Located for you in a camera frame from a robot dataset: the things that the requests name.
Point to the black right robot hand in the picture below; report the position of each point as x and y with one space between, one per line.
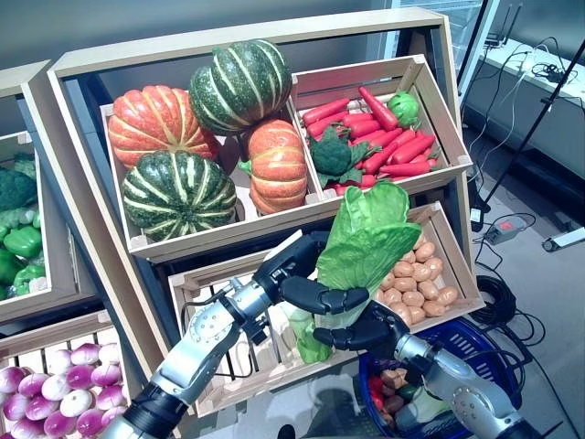
370 334

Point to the blue plastic shopping basket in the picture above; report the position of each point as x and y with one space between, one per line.
475 347

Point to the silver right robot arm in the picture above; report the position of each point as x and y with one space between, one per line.
457 388

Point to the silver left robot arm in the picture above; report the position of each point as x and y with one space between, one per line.
205 334

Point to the red tomato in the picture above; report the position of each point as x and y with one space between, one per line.
375 386

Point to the dark green cucumber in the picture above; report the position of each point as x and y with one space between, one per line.
407 392

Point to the wooden potato crate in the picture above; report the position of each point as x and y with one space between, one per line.
458 258

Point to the black power adapter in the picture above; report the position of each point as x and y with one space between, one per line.
476 217

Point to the orange red carrot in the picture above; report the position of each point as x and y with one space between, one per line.
381 157
322 127
378 109
363 129
413 148
325 111
404 169

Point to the wooden cabbage crate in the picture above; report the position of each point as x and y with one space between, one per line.
205 273

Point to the dark green broccoli with leaves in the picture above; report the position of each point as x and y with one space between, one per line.
331 153

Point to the small orange striped pumpkin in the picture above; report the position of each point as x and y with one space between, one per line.
279 169

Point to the light green round vegetable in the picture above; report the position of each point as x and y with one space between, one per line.
404 109

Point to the wide wooden pumpkin crate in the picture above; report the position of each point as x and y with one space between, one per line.
155 248

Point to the green striped pumpkin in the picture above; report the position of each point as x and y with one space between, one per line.
237 87
178 196

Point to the wooden carrot crate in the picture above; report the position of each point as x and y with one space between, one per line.
338 78

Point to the purple white turnip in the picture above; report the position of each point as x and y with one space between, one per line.
33 385
90 420
55 386
84 353
75 402
59 423
59 361
112 414
110 397
27 429
80 376
109 353
41 407
10 379
16 406
106 375

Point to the black tripod stand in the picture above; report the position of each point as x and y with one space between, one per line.
535 130

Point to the white desk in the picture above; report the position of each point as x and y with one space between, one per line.
562 137

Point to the large orange striped pumpkin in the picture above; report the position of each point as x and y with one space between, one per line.
155 123

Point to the wooden turnip crate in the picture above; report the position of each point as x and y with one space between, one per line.
55 336

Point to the black router with antennas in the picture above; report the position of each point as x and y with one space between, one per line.
496 42

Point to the wooden pepper crate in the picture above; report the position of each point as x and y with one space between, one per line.
59 256

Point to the wooden display shelf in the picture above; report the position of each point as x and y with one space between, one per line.
228 46
13 82

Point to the green bell pepper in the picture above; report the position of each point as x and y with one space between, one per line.
8 267
23 241
28 276

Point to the light green cauliflower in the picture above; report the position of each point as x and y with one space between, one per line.
18 217

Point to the dark green broccoli head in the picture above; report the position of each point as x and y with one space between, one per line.
25 161
13 185

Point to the grey power strip red switch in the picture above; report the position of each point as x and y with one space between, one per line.
503 228

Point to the glass door white frame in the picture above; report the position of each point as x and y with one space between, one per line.
471 27

